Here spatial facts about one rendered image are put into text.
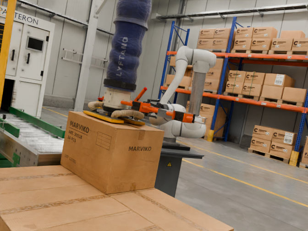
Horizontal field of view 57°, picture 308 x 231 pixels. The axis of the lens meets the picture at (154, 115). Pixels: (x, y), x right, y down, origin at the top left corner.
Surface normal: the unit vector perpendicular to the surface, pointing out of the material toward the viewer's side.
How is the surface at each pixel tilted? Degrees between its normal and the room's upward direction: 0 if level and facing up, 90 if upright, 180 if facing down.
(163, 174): 90
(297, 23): 90
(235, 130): 90
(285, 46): 91
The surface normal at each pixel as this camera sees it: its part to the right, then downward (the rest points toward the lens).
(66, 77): 0.70, 0.18
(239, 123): -0.69, -0.08
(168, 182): 0.42, 0.14
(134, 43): 0.55, -0.04
